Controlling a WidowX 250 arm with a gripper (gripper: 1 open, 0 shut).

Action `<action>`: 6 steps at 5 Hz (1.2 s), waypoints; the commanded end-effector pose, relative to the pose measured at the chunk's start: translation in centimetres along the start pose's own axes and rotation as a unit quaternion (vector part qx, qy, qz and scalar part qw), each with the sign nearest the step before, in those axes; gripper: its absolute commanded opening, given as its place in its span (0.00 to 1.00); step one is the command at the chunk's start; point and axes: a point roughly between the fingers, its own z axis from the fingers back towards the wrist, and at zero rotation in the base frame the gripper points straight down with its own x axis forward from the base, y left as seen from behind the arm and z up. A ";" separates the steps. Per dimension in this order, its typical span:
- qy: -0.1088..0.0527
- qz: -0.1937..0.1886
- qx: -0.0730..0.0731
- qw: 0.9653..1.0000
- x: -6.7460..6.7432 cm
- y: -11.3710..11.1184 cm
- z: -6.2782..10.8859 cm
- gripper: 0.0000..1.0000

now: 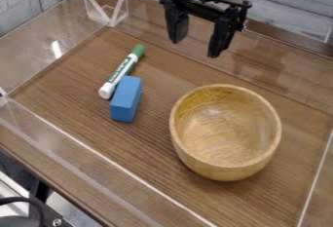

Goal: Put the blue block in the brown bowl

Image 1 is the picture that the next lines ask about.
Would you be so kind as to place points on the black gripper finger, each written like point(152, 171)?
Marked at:
point(176, 21)
point(221, 38)

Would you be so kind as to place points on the blue rectangular block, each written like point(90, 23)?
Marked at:
point(126, 99)

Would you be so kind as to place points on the light brown wooden bowl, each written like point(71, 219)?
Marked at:
point(225, 131)

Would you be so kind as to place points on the green and white marker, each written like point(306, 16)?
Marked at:
point(127, 64)

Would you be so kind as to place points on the clear acrylic tray wall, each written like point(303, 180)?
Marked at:
point(116, 168)

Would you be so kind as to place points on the black metal table frame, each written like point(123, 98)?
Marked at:
point(41, 216)

